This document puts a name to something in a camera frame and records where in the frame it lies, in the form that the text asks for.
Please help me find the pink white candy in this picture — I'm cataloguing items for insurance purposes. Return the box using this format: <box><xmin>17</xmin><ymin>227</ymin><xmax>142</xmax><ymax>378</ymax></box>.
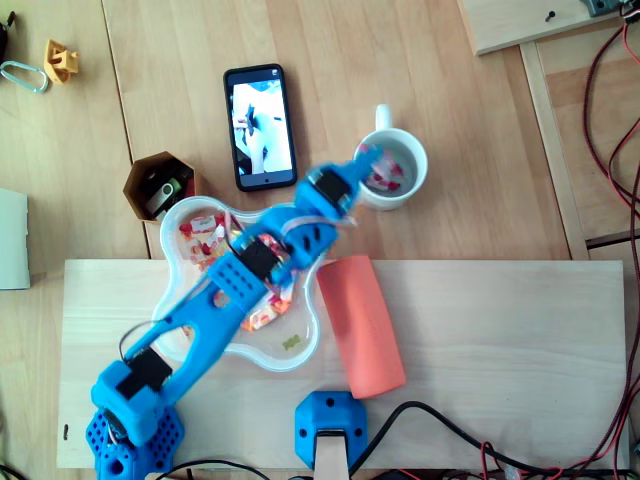
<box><xmin>372</xmin><ymin>149</ymin><xmax>402</xmax><ymax>176</ymax></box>

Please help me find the Haribo Dragolo candy tub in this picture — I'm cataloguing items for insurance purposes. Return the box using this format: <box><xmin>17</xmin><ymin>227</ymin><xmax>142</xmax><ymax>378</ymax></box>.
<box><xmin>151</xmin><ymin>195</ymin><xmax>322</xmax><ymax>374</ymax></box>

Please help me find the red wrapped candy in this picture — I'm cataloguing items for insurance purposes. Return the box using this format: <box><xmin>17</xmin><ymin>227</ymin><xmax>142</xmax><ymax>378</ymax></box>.
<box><xmin>367</xmin><ymin>174</ymin><xmax>407</xmax><ymax>194</ymax></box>

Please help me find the white ceramic mug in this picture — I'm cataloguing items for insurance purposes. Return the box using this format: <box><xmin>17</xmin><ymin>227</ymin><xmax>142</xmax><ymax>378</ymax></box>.
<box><xmin>353</xmin><ymin>103</ymin><xmax>429</xmax><ymax>212</ymax></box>

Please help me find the black smartphone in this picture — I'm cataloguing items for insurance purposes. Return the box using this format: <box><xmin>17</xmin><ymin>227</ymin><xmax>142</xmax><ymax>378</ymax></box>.
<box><xmin>222</xmin><ymin>63</ymin><xmax>300</xmax><ymax>193</ymax></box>

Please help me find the red white candy packet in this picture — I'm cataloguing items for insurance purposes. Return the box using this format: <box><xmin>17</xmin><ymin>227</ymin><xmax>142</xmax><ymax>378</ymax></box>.
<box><xmin>187</xmin><ymin>237</ymin><xmax>221</xmax><ymax>271</ymax></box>
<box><xmin>178</xmin><ymin>212</ymin><xmax>227</xmax><ymax>237</ymax></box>

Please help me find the salmon orange cylinder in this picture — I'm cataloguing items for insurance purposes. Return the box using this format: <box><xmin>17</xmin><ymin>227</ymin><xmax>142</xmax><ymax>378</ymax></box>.
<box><xmin>316</xmin><ymin>254</ymin><xmax>407</xmax><ymax>400</ymax></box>

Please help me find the orange candy packet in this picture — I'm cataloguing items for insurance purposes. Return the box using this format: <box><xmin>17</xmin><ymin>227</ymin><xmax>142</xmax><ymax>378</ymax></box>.
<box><xmin>241</xmin><ymin>293</ymin><xmax>292</xmax><ymax>334</ymax></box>

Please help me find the black silver USB stick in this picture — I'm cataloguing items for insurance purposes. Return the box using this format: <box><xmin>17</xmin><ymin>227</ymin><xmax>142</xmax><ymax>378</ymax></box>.
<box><xmin>144</xmin><ymin>177</ymin><xmax>182</xmax><ymax>216</ymax></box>

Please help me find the brown hexagonal container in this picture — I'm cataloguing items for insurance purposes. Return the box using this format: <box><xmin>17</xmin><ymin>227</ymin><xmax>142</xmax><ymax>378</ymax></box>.
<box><xmin>122</xmin><ymin>150</ymin><xmax>201</xmax><ymax>224</ymax></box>

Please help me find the small wooden mounting board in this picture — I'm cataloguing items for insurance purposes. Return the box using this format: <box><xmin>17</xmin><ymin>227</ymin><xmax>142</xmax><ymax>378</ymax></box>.
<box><xmin>457</xmin><ymin>0</ymin><xmax>640</xmax><ymax>57</ymax></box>

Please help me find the light wooden base board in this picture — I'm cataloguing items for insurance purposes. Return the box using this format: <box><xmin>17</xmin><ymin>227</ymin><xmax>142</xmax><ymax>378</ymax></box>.
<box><xmin>55</xmin><ymin>258</ymin><xmax>626</xmax><ymax>472</ymax></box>

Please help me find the yellow 3D-printed part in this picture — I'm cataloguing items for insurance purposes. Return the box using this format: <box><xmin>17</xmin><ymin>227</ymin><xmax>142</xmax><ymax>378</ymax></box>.
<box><xmin>43</xmin><ymin>38</ymin><xmax>81</xmax><ymax>86</ymax></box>

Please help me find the silver carabiner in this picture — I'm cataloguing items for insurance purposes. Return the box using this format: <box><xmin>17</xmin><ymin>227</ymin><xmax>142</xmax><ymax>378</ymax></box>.
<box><xmin>0</xmin><ymin>60</ymin><xmax>50</xmax><ymax>94</ymax></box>

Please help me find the red black twisted cable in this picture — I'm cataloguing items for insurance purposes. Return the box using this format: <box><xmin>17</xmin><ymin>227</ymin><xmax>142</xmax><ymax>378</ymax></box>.
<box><xmin>583</xmin><ymin>19</ymin><xmax>640</xmax><ymax>236</ymax></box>

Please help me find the black power cable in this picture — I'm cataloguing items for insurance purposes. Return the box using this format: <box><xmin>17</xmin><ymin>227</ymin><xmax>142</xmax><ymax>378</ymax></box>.
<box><xmin>347</xmin><ymin>401</ymin><xmax>571</xmax><ymax>476</ymax></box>

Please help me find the blue post base bracket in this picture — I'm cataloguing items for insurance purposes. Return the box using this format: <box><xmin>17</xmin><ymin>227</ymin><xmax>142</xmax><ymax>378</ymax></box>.
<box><xmin>293</xmin><ymin>390</ymin><xmax>369</xmax><ymax>471</ymax></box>

